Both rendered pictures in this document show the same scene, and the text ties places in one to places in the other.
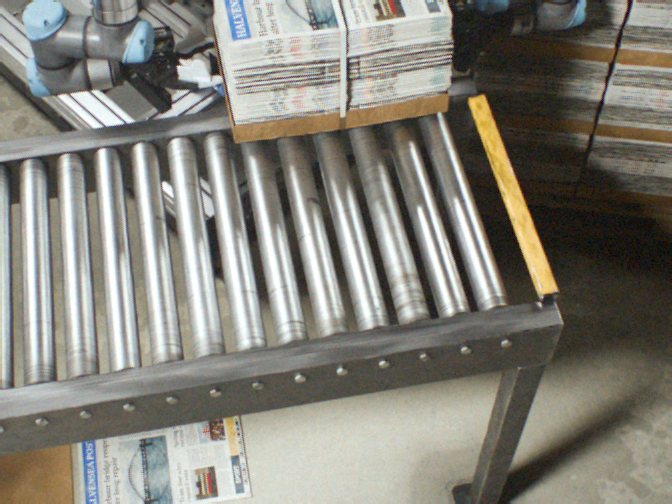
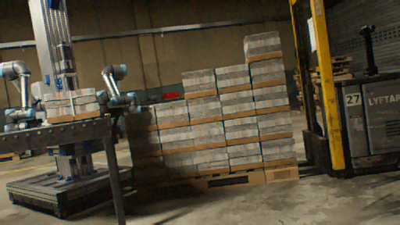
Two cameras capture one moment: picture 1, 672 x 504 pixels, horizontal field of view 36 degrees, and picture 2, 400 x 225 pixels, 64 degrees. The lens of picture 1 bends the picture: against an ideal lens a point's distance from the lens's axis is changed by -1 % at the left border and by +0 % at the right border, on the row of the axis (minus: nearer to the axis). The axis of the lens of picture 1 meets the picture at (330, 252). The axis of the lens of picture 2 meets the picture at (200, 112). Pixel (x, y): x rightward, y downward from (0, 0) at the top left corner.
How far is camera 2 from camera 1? 201 cm
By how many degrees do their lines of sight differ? 52
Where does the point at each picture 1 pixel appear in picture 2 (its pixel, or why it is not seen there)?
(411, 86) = (90, 108)
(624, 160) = (173, 162)
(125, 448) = not seen: outside the picture
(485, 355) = (91, 129)
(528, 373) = (106, 141)
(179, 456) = not seen: outside the picture
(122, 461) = not seen: outside the picture
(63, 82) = (12, 127)
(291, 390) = (37, 139)
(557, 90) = (148, 141)
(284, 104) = (58, 112)
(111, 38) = (23, 110)
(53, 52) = (10, 117)
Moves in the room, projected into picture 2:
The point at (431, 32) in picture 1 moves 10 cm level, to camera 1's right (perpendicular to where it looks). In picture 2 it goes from (91, 92) to (104, 91)
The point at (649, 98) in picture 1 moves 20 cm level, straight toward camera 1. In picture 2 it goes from (170, 137) to (160, 142)
